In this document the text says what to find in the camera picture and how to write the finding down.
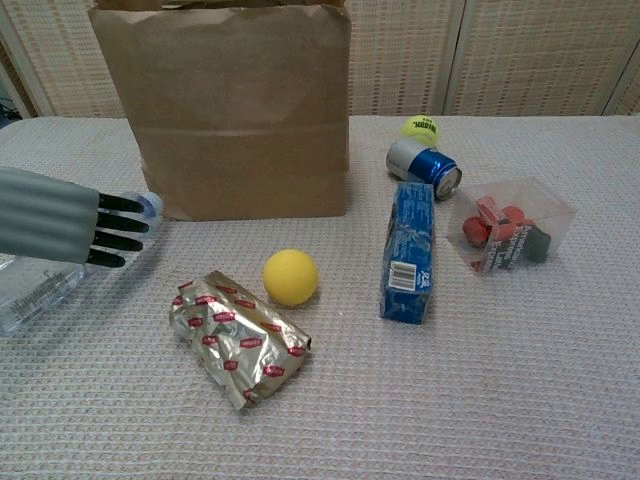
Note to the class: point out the blue silver drink can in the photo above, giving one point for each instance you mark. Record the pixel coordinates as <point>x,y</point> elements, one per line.
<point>427,165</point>

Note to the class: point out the brown paper bag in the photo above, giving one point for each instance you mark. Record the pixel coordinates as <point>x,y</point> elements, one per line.
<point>235,125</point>

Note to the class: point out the blue rectangular box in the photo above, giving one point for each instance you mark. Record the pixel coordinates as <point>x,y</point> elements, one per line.
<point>407,250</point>

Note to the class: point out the gold foil snack packet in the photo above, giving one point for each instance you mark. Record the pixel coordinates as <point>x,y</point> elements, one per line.
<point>235,340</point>

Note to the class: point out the yellow tennis ball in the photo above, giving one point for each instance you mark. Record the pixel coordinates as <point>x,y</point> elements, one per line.
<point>420,129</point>

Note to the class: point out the clear box with red pieces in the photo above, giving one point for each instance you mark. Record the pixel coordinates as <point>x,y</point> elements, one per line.
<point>505,230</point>

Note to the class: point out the bamboo folding screen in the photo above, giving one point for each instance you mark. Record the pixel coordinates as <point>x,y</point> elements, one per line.
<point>525,60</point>

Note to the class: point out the transparent water bottle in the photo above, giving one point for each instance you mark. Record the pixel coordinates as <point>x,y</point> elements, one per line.
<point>35,295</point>

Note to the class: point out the white woven tablecloth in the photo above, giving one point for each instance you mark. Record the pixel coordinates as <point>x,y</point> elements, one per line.
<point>450,375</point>

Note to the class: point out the yellow foam ball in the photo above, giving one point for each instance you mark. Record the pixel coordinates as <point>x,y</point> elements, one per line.
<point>291,277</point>

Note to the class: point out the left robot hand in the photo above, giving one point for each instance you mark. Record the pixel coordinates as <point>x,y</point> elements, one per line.
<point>45,220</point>

